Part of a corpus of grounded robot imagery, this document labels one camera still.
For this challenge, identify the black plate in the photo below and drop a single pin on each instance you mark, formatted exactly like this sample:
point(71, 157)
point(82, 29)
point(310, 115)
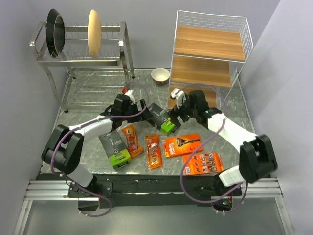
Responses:
point(55, 33)

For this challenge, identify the beige plate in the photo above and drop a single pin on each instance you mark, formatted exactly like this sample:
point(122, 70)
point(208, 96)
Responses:
point(94, 33)

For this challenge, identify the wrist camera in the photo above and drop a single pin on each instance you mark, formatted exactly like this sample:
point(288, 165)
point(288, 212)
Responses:
point(179, 96)
point(129, 93)

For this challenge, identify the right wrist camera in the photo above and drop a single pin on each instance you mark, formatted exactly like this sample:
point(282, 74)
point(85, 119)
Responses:
point(179, 96)

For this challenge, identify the orange razor bag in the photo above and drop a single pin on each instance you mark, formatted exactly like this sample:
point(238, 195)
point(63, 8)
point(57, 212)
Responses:
point(132, 142)
point(153, 151)

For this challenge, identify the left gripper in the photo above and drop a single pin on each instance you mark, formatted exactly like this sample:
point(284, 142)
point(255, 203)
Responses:
point(146, 115)

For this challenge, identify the white brown bowl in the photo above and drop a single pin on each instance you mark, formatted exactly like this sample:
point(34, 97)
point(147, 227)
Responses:
point(160, 76)

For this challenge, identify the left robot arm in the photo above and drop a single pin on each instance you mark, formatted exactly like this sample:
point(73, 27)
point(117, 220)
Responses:
point(64, 147)

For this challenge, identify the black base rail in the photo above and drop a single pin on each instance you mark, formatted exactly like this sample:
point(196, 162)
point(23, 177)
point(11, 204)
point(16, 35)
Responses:
point(146, 190)

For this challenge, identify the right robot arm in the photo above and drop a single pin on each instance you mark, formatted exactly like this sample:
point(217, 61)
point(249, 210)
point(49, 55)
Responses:
point(257, 159)

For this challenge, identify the orange Gillette Fusion pack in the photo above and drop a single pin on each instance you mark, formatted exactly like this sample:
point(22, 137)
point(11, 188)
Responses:
point(180, 145)

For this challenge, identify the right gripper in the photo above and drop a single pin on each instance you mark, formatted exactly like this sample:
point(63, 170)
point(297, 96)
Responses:
point(176, 112)

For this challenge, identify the orange razor pack back side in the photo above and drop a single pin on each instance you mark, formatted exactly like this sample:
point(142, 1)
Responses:
point(204, 163)

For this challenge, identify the black green razor box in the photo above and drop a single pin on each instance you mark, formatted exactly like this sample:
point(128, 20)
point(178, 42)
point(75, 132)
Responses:
point(115, 149)
point(161, 120)

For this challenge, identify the steel dish rack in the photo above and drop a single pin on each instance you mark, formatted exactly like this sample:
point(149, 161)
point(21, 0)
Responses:
point(79, 81)

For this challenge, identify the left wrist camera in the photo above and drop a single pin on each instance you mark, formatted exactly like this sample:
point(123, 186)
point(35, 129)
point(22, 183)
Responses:
point(129, 93)

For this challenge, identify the white wire wooden shelf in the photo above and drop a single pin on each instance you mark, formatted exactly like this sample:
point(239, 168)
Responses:
point(209, 51)

